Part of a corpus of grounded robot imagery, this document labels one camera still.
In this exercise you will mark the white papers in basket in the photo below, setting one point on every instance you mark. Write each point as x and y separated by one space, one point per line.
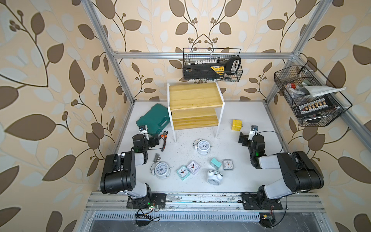
316 91

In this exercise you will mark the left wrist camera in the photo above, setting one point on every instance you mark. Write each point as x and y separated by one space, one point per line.
143 130

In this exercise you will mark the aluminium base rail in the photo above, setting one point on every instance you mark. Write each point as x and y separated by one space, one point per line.
200 201

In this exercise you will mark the clear square alarm clock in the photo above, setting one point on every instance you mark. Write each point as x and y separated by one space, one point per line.
228 165

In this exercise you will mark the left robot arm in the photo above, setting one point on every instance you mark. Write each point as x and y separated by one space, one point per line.
119 173

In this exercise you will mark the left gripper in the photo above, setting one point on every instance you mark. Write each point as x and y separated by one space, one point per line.
154 143

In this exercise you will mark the white twin-bell clock left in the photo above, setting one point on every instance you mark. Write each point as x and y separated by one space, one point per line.
161 170

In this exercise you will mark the white twin-bell clock centre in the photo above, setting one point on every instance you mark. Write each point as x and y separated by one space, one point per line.
203 147

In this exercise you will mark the yellow cube box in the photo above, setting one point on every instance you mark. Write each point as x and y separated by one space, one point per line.
236 125

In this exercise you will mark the white twin-bell clock front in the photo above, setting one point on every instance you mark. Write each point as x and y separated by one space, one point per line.
214 177

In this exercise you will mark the wooden two-tier shelf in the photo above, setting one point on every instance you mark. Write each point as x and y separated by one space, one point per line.
195 106

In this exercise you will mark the green plastic tool case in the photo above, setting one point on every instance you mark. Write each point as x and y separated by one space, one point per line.
156 119

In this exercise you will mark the white twin-bell clock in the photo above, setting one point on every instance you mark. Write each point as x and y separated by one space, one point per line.
214 177
203 147
161 170

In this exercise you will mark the black wire basket back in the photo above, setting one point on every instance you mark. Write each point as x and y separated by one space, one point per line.
209 53

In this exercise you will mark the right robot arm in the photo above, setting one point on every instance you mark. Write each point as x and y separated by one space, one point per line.
299 174

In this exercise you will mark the black wire basket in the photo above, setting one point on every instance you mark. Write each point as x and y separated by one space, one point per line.
209 53
289 80

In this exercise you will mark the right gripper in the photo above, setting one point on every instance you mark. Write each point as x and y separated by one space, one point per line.
245 138

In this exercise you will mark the small grey metal clip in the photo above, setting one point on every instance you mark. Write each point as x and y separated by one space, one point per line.
157 158

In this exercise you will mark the lilac square alarm clock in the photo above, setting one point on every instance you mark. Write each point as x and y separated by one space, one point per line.
193 167

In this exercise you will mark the orange black pliers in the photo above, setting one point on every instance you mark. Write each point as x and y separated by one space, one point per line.
164 138

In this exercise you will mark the mint square alarm clock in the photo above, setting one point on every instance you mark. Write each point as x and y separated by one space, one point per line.
183 172

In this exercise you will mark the black wire basket right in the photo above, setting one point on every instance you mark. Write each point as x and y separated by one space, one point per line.
289 80

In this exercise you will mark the black yellow tool box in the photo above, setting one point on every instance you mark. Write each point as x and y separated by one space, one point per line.
220 69

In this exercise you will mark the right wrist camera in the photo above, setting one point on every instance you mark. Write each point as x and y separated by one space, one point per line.
253 130

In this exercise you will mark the socket set tray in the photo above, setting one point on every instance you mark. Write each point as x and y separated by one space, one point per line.
315 107

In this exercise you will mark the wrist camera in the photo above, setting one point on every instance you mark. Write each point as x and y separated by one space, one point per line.
253 130
143 130

